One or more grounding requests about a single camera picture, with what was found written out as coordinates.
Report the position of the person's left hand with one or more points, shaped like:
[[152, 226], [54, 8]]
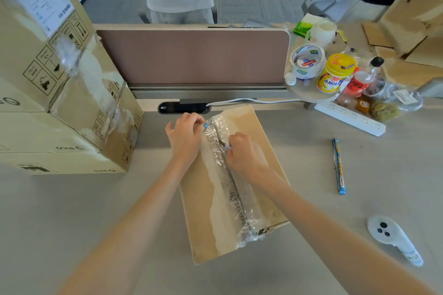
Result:
[[183, 139]]

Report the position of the person's right hand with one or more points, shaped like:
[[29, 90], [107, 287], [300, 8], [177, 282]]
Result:
[[245, 160]]

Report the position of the white utility knife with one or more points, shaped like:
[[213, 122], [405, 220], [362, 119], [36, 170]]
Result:
[[226, 146]]

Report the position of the person's right forearm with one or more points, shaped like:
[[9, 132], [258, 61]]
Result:
[[346, 246]]

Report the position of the person's left forearm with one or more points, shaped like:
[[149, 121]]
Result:
[[131, 229]]

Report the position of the flat cardboard piece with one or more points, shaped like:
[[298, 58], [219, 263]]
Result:
[[377, 33]]

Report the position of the black desk power socket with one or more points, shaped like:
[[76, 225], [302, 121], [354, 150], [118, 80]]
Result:
[[180, 108]]

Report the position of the mauve desk divider panel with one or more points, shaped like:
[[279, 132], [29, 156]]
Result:
[[193, 56], [432, 87]]

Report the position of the round beige shelf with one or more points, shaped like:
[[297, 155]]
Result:
[[304, 92]]

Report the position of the small white round cap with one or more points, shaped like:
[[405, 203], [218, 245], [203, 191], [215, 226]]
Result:
[[290, 79]]

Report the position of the blue yellow candy stick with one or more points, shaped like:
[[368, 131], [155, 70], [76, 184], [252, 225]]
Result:
[[338, 167]]

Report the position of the white tape roll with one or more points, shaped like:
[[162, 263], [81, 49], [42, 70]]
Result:
[[304, 75]]

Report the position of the white power strip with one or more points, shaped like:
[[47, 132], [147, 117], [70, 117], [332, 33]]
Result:
[[349, 119]]

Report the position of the yellow lid jar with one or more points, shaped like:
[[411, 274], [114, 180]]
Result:
[[330, 82]]

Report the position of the small white printed bottle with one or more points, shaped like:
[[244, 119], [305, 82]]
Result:
[[343, 88]]

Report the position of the red label soda bottle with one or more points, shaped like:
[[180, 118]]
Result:
[[358, 84]]

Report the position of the green tissue pack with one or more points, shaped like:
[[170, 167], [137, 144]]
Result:
[[302, 28]]

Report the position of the clear bag of snacks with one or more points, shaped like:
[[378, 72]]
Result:
[[384, 111]]

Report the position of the white plastic tub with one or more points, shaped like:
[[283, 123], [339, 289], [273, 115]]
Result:
[[322, 33]]

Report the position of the clear plastic cup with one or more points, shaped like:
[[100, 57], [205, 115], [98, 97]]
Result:
[[377, 89]]

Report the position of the white handheld controller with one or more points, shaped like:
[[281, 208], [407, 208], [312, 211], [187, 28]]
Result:
[[384, 232]]

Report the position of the small yellow packet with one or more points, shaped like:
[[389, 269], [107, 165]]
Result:
[[342, 36]]

